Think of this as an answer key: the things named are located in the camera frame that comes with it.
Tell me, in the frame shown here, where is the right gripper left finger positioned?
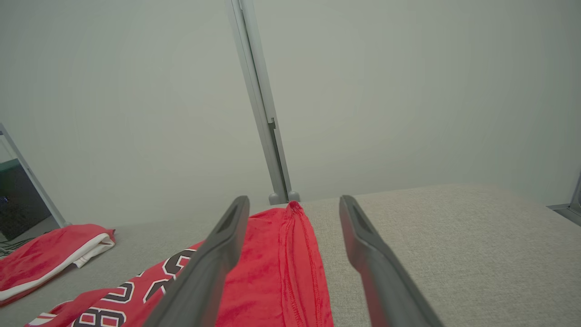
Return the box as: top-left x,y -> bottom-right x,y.
143,195 -> 251,327

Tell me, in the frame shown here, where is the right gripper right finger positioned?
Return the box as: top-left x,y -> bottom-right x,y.
339,195 -> 445,327

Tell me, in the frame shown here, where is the red white jersey garment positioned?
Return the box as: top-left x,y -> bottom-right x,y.
25,201 -> 334,327

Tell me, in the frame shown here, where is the red garment with white trim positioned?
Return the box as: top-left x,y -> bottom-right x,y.
0,223 -> 116,306

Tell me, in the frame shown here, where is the grey partition post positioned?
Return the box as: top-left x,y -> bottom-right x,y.
226,0 -> 301,206

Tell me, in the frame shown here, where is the dark panel with metal frame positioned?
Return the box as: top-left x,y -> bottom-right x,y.
0,124 -> 72,257

